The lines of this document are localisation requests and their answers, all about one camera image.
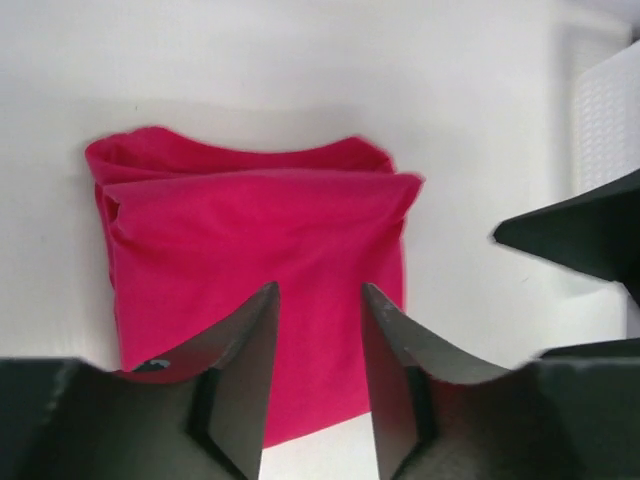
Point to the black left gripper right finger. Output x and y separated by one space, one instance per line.
439 412

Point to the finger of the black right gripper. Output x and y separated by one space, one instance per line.
595 233

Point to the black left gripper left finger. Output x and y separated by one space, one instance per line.
197 411

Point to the white plastic laundry basket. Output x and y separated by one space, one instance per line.
604 114

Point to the pink t shirt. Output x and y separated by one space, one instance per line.
193 230

